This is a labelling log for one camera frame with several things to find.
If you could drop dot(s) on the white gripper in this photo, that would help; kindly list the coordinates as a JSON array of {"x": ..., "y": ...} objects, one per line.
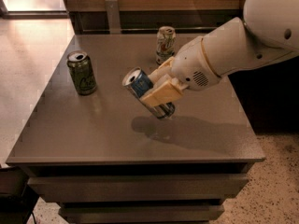
[{"x": 192, "y": 64}]

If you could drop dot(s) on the blue silver redbull can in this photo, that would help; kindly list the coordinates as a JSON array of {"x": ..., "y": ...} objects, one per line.
[{"x": 138, "y": 83}]

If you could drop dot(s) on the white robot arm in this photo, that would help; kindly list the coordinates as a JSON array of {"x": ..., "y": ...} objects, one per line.
[{"x": 267, "y": 33}]

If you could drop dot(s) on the white 7up can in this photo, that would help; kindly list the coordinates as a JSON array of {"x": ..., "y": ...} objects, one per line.
[{"x": 166, "y": 37}]

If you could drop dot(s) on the green soda can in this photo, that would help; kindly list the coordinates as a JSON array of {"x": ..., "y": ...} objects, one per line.
[{"x": 81, "y": 71}]

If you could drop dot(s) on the grey drawer cabinet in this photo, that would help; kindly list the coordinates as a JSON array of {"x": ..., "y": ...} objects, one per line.
[{"x": 110, "y": 133}]

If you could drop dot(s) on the upper grey drawer front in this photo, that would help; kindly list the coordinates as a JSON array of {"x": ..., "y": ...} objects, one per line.
[{"x": 128, "y": 188}]

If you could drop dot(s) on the grey drawer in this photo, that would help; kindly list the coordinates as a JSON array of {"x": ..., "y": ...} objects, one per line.
[
  {"x": 145, "y": 214},
  {"x": 128, "y": 188}
]

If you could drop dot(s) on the lower grey drawer front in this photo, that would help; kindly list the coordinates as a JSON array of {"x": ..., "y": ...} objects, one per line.
[{"x": 145, "y": 214}]

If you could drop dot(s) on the black object at lower left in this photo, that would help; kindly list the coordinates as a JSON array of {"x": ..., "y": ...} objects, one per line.
[{"x": 17, "y": 199}]

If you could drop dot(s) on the metal wall rail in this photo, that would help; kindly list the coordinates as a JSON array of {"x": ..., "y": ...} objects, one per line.
[{"x": 190, "y": 30}]

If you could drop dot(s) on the left metal wall bracket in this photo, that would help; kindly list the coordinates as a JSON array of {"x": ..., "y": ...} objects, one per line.
[{"x": 113, "y": 16}]

